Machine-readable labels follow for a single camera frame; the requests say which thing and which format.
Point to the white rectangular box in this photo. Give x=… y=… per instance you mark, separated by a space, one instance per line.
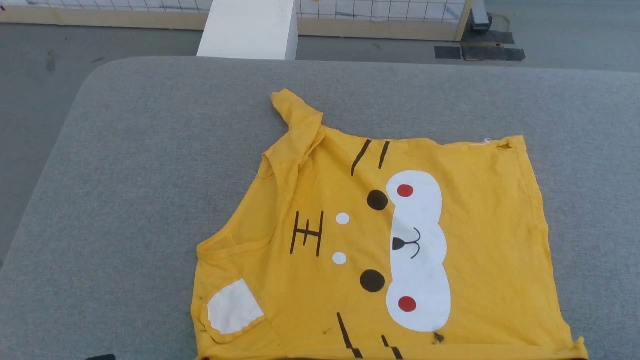
x=245 y=35

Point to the black floor base plate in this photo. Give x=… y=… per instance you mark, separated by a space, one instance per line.
x=492 y=52

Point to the black floor tape patch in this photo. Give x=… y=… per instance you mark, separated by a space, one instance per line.
x=447 y=52

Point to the lemon print partition screen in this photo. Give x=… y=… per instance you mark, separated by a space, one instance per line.
x=375 y=10

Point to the grey metal stand foot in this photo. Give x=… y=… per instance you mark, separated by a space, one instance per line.
x=480 y=15

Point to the yellow tiger face shirt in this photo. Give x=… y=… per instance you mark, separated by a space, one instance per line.
x=325 y=300

